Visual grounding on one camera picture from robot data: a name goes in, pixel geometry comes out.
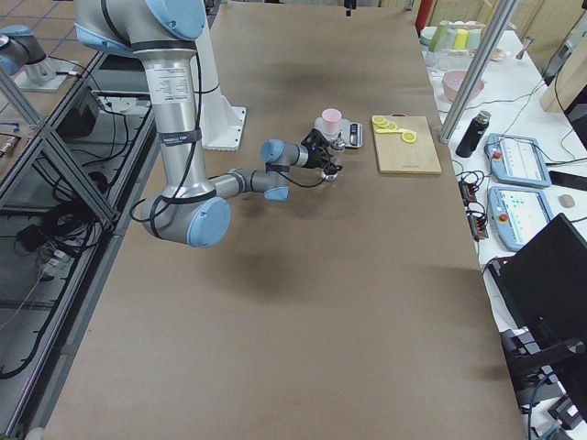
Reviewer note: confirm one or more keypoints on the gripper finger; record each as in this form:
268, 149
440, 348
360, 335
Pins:
349, 7

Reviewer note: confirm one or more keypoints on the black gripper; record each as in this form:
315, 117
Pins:
315, 160

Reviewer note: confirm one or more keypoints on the glass sauce dispenser bottle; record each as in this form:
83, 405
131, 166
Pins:
335, 151

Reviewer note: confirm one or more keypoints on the pink plastic cup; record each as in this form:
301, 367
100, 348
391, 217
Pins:
331, 119

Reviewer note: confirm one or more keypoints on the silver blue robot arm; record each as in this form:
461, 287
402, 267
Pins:
171, 40

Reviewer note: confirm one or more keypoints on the digital kitchen scale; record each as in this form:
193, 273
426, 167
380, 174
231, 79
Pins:
350, 132

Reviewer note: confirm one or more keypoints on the green plastic cup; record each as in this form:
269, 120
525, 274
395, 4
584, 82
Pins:
440, 40

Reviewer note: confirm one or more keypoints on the yellow plastic cup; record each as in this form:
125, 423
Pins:
460, 40

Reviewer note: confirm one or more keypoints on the yellow plastic knife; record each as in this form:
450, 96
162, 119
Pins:
390, 131

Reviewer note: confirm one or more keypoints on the wooden cutting board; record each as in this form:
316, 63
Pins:
397, 157

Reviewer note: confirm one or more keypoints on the lemon slice single front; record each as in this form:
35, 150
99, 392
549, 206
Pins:
409, 136

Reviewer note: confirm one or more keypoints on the black water bottle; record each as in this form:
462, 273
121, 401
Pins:
473, 134

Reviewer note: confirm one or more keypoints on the far blue teach pendant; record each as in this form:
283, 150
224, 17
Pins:
516, 160

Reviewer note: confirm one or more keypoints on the blue teach pendant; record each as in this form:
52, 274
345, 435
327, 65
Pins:
516, 160
518, 214

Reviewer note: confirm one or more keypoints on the near blue teach pendant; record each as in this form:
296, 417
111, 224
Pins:
518, 214

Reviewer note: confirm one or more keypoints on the small beige stone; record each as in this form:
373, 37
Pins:
566, 201

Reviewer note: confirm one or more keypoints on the black smartphone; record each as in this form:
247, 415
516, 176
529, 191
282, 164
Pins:
567, 180

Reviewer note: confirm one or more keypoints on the black laptop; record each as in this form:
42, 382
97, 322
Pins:
545, 283

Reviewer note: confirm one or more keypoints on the lemon slice near handle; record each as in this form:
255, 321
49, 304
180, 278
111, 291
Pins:
379, 120

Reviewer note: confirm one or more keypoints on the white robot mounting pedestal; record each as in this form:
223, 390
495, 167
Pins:
221, 123

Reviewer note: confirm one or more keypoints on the aluminium frame post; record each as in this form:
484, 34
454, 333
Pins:
492, 34

